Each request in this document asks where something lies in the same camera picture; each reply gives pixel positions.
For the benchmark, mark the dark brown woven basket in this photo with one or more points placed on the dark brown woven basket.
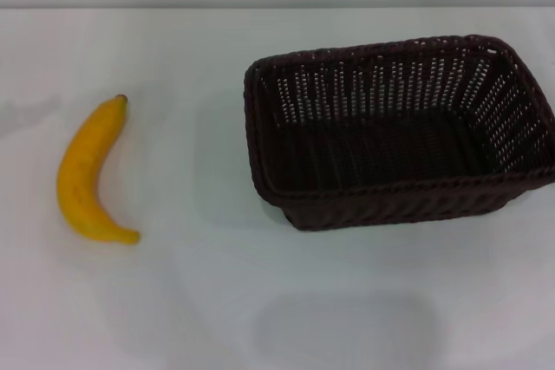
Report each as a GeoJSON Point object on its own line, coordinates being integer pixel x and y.
{"type": "Point", "coordinates": [390, 209]}

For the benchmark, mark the yellow banana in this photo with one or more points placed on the yellow banana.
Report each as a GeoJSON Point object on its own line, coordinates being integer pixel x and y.
{"type": "Point", "coordinates": [82, 179]}

